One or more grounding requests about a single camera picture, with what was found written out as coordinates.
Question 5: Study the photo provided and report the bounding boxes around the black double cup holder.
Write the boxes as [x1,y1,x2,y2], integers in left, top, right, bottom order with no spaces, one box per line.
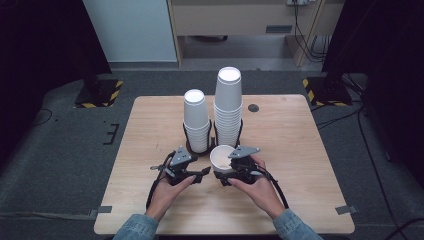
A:
[182,118,244,157]

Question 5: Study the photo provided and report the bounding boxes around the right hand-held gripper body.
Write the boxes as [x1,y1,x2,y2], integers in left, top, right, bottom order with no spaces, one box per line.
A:
[227,145,266,184]

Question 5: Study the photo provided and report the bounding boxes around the thick black floor cable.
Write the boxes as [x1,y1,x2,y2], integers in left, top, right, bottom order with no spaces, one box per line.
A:
[383,217,424,240]

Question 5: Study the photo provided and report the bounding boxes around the black curtain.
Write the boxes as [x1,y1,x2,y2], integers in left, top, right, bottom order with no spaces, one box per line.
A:
[321,0,424,188]
[0,0,113,168]

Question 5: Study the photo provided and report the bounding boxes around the single white paper cup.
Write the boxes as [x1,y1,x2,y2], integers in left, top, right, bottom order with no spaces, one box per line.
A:
[209,144,237,174]

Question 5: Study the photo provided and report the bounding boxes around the short stack of paper cups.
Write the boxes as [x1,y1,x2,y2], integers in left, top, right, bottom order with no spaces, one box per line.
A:
[183,88,212,154]

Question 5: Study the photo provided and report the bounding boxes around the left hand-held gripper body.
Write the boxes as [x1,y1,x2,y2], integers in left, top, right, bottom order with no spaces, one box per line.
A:
[149,145,199,187]

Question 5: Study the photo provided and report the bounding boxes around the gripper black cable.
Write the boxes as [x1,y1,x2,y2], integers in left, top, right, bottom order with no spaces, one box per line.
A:
[255,165,290,210]
[145,150,177,211]

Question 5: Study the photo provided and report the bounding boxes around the white panel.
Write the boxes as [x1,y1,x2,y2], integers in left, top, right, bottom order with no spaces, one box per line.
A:
[82,0,178,64]

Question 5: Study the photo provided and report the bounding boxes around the hanging black cables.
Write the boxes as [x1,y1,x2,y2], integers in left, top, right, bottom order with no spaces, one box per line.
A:
[292,0,332,64]

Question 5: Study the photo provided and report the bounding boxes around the grey tape strip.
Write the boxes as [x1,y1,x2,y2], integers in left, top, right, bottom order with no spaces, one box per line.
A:
[334,204,359,216]
[88,205,113,218]

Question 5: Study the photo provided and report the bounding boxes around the tall stack of paper cups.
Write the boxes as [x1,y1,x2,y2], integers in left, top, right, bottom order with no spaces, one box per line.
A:
[213,66,244,150]

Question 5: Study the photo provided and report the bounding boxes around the person's left hand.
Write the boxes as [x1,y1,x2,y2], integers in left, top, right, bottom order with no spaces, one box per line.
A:
[145,175,197,222]

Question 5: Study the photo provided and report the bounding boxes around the person's right hand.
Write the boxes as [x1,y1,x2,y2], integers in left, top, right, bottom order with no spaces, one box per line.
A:
[227,155,287,220]

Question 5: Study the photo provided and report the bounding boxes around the beige wooden cabinet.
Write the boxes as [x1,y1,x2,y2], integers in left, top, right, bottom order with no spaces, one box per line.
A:
[166,0,345,68]

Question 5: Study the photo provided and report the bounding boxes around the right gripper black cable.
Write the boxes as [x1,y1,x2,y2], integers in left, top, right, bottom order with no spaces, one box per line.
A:
[255,165,290,210]

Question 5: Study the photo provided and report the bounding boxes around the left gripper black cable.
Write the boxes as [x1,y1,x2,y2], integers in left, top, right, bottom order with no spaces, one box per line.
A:
[145,150,177,211]

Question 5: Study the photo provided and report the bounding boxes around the long black floor cable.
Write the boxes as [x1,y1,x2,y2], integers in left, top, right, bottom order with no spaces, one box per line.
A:
[314,99,409,240]

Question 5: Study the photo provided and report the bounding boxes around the thin black looped floor cable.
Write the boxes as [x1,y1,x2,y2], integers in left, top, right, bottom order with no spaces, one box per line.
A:
[31,108,54,127]

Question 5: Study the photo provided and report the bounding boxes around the black stand with striped base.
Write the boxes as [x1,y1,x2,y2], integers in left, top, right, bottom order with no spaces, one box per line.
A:
[302,59,354,108]
[73,59,124,109]

